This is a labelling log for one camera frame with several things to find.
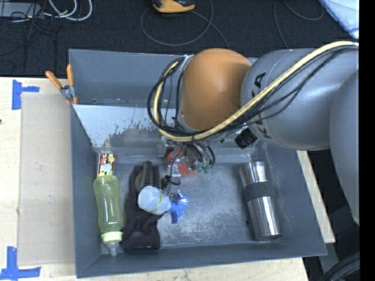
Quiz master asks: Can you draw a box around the yellow-green baby bottle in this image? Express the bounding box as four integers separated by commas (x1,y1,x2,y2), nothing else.
93,174,124,258

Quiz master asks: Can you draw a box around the shiny steel flask, black band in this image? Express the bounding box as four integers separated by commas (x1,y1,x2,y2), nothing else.
238,160,282,242

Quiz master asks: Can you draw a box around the red and yellow packet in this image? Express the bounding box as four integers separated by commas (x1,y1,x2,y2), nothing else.
98,153,116,177

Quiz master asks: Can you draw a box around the pale wood flat board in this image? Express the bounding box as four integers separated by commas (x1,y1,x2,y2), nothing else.
17,92,77,268

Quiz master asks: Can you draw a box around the grey metal bin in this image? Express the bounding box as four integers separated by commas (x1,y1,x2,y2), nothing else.
67,48,328,278

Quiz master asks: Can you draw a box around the dark brown glove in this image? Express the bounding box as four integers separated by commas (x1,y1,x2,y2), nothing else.
121,160,162,253

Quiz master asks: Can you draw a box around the white and blue spray bottle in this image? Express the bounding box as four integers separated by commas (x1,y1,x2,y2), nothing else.
137,185,190,224

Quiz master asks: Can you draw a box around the red plastic object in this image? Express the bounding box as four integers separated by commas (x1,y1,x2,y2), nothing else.
166,149,199,176

